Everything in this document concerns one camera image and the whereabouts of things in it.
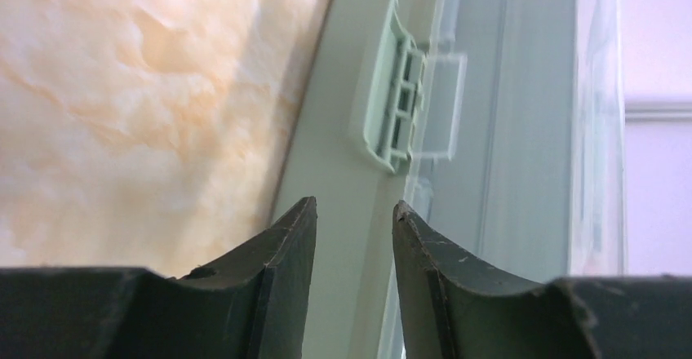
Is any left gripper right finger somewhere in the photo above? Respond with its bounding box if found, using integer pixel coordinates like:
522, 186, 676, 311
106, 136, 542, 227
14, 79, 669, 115
393, 202, 691, 358

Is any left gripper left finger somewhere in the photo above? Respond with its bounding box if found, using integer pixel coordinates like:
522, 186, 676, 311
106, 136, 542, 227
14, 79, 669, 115
1, 197, 317, 358

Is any green plastic tool box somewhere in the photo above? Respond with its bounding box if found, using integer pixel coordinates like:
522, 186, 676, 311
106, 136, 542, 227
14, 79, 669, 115
276, 0, 628, 358

